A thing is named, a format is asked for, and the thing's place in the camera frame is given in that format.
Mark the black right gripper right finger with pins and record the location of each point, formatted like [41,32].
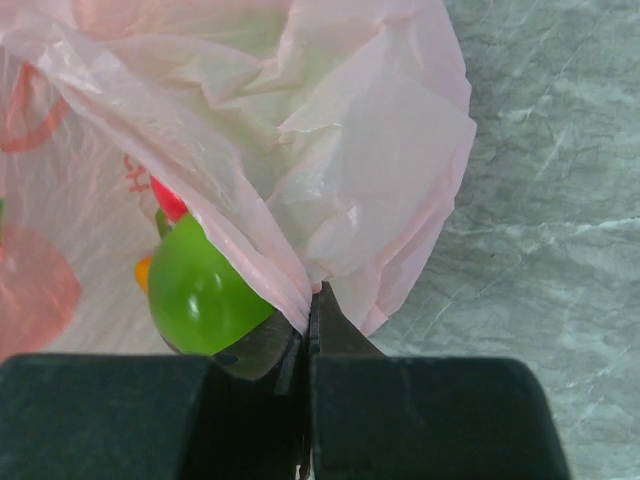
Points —
[375,416]

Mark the green fake apple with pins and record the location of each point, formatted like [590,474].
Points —
[199,303]

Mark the orange red fake mango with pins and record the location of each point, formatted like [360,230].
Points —
[141,273]

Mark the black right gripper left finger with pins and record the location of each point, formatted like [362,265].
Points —
[227,416]

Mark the pink plastic bag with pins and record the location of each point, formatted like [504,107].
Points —
[315,141]

